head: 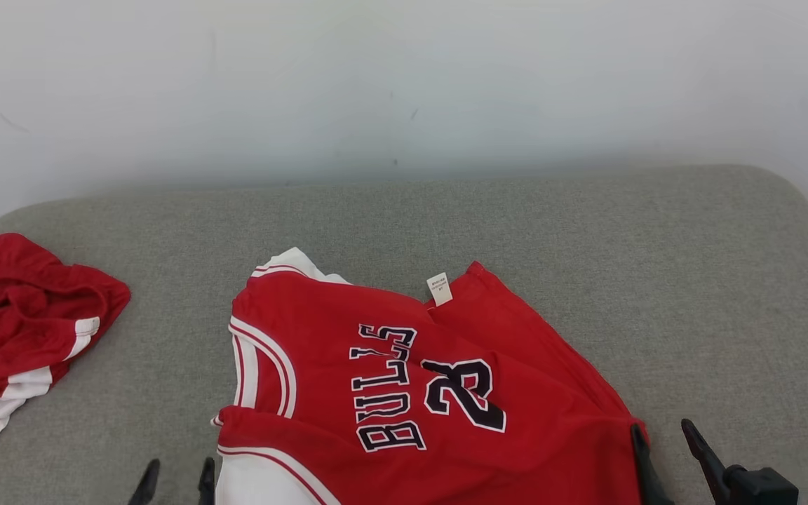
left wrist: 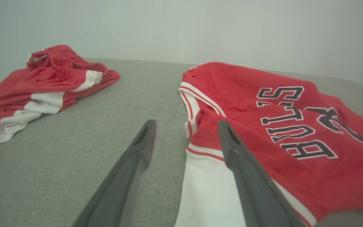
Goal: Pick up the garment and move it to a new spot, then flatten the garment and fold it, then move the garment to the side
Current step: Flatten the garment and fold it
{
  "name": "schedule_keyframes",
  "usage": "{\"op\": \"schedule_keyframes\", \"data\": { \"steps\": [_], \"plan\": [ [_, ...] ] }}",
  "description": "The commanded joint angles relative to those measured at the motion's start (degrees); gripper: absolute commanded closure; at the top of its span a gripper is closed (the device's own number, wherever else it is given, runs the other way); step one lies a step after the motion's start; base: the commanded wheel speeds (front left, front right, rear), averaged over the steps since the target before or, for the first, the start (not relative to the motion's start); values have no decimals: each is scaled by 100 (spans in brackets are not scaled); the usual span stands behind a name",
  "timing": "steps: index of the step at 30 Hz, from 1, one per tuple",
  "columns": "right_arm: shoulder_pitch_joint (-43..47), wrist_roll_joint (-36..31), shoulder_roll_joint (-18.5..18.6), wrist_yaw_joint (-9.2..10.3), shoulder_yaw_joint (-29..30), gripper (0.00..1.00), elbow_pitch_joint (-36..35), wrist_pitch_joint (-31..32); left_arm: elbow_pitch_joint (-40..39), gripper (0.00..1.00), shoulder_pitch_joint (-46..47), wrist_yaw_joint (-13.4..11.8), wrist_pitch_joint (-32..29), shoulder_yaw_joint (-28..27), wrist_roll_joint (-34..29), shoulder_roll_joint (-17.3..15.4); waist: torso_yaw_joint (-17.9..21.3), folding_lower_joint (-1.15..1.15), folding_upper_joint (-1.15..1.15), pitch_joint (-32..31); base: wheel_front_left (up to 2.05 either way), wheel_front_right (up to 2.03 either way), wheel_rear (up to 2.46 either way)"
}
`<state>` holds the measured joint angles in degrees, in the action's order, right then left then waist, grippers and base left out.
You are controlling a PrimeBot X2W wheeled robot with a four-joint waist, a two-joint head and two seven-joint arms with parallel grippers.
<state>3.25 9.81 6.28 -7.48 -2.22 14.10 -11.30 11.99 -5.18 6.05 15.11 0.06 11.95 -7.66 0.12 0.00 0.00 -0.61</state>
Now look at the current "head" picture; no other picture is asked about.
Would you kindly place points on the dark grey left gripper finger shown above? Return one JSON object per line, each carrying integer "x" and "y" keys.
{"x": 146, "y": 487}
{"x": 207, "y": 487}

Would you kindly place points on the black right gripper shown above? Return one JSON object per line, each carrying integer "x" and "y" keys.
{"x": 762, "y": 487}

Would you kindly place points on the red Bulls basketball jersey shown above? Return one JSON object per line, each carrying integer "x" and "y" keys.
{"x": 530, "y": 435}

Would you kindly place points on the red shorts with white stripes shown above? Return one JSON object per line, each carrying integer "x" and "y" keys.
{"x": 18, "y": 330}

